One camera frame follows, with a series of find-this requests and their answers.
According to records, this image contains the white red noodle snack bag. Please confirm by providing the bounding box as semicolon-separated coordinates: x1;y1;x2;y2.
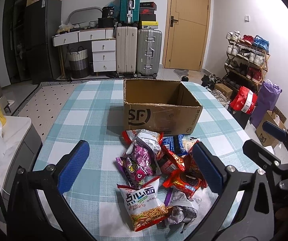
117;176;169;232

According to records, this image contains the small cardboard box on floor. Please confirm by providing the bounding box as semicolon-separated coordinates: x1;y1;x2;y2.
255;110;287;148

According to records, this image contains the purple fabric bag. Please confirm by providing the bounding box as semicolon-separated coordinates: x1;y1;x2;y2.
250;80;283;128

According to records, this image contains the red shopping bag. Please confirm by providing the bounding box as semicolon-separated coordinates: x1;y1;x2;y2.
230;87;258;115

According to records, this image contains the silver purple-edged snack bag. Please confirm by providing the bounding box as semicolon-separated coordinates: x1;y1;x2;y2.
164;188;201;231

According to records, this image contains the red orange Oreo pack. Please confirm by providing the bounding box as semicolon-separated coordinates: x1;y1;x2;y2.
162;154;207;199

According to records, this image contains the beige cookie pack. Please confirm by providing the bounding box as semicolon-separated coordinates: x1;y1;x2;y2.
182;136;200;152

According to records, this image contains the wooden shoe rack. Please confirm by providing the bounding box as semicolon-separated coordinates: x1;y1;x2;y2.
222;31;270;93

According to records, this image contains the dark red snack bag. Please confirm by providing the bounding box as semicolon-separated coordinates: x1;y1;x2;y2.
158;145;185;175

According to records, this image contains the blue Oreo pack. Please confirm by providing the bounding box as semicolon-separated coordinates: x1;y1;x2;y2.
162;134;187;157

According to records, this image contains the purple silver snack bag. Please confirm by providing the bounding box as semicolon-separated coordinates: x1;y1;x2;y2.
116;138;161;189

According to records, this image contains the teal white checkered tablecloth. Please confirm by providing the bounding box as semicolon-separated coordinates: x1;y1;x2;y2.
34;80;258;240

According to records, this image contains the brown SF cardboard box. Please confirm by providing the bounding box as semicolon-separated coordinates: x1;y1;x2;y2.
123;79;203;136

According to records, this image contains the silver red snack bag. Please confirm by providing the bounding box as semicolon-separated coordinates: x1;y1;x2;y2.
122;129;164;156

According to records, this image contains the wooden door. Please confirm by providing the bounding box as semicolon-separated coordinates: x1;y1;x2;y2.
162;0;211;71

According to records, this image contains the grey white laundry basket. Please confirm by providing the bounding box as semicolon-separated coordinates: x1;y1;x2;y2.
67;46;89;79

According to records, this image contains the silver grey suitcase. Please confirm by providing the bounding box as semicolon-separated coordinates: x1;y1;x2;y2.
136;29;162;78

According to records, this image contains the black cabinet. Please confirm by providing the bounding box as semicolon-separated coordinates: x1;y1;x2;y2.
3;0;62;84

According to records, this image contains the white drawer desk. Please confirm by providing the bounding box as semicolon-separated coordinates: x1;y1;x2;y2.
53;28;116;72

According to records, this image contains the beige suitcase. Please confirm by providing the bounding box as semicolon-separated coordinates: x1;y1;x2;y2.
116;27;137;76

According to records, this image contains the teal suitcase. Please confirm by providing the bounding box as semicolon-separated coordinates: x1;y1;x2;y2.
119;0;140;25

